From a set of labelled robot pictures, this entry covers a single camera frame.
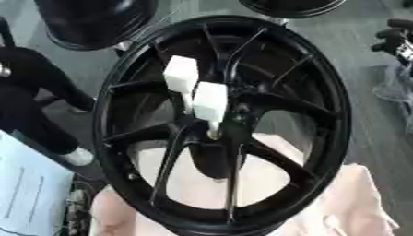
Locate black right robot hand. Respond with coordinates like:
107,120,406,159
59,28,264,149
369,18,413,57

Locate black round wheel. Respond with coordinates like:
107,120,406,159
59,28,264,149
32,0,160,52
237,0,348,19

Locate black spoked wheel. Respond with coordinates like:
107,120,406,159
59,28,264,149
90,14,354,236

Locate white pin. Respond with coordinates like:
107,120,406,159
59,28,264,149
190,80,230,140
161,54,202,115

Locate pale pink cloth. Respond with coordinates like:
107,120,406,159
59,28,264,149
87,132,402,236

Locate person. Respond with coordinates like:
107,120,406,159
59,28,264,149
0,17,99,167

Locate pale blue panel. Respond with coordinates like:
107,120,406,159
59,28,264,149
0,130,77,236

